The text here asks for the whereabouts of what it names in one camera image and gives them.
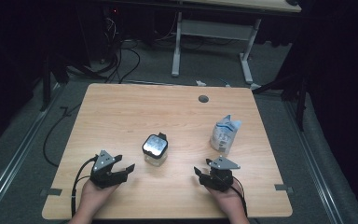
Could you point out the metal floor rail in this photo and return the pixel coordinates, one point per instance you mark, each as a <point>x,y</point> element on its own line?
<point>23,149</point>
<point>312,163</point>

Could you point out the person's right hand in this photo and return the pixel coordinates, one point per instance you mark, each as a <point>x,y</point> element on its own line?
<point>231,200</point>

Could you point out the desk with white metal legs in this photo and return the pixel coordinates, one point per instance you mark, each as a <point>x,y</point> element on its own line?
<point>214,29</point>

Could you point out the white and blue bag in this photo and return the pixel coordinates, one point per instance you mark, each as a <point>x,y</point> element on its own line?
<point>223,135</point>

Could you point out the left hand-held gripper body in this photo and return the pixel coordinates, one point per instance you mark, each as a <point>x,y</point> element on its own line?
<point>104,177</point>

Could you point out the grey round table grommet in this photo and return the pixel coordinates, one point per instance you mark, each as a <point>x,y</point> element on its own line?
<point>203,99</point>

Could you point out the small white scrap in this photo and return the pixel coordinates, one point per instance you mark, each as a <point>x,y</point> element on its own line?
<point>200,83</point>

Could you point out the glass jar with black lid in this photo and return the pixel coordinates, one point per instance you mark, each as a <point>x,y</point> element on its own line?
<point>154,146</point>

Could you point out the person's left hand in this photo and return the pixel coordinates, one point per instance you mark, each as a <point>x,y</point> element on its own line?
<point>93,197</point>

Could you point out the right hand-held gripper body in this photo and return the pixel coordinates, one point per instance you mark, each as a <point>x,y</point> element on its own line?
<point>219,179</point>

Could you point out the dark curtain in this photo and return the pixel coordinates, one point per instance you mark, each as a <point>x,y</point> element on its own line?
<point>345,77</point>
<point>9,62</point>

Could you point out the grey tape strip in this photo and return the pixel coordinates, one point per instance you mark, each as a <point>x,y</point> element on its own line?
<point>51,192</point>
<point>283,187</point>

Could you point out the black metal stand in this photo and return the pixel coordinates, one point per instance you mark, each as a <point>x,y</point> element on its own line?
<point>46,87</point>
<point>300,105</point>

